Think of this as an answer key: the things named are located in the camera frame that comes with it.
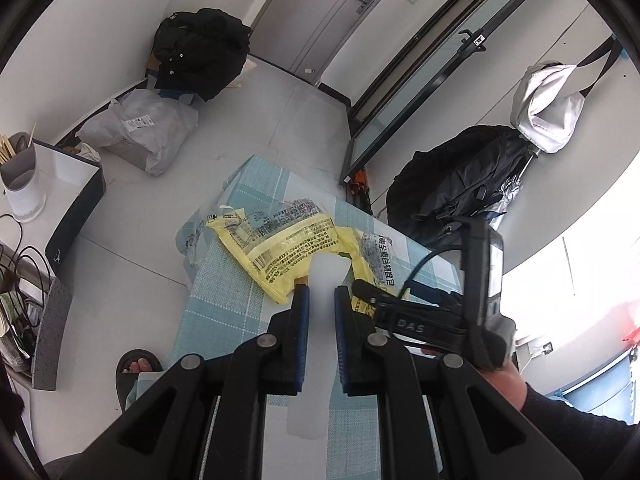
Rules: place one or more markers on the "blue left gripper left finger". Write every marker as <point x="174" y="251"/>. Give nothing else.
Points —
<point x="294" y="347"/>

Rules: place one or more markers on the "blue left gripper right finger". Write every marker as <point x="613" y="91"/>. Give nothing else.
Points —
<point x="347" y="339"/>

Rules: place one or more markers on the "small yellow plastic bag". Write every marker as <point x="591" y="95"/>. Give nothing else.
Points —
<point x="371" y="257"/>

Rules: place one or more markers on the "large yellow plastic bag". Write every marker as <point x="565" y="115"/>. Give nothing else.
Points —
<point x="274" y="246"/>

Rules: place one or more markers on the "clear white plastic strip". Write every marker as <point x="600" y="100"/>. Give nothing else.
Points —
<point x="308" y="412"/>

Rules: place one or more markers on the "person's right hand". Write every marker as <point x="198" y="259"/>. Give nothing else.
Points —
<point x="508" y="381"/>

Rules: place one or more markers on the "silver blue folded umbrella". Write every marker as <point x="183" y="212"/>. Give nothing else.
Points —
<point x="507" y="193"/>

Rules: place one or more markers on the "foot in black sandal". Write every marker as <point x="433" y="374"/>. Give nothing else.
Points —
<point x="128" y="369"/>

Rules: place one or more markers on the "white hanging bag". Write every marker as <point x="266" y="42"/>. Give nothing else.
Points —
<point x="539" y="112"/>

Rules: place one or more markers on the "grey plastic parcel bag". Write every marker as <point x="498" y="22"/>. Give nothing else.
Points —
<point x="143" y="128"/>

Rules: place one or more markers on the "grey perforated box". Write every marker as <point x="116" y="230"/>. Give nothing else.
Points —
<point x="50" y="336"/>

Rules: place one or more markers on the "white box dark sides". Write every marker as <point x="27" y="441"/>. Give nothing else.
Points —
<point x="73" y="186"/>

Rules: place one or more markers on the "black bag on floor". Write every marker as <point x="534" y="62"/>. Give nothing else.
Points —
<point x="200" y="52"/>

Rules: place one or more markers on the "black framed glass door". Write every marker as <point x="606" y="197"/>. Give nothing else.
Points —
<point x="456" y="30"/>

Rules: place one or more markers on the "grey door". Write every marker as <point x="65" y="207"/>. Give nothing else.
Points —
<point x="302" y="37"/>

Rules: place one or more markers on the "grey white chopstick holder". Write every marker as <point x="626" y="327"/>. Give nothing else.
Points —
<point x="20" y="179"/>

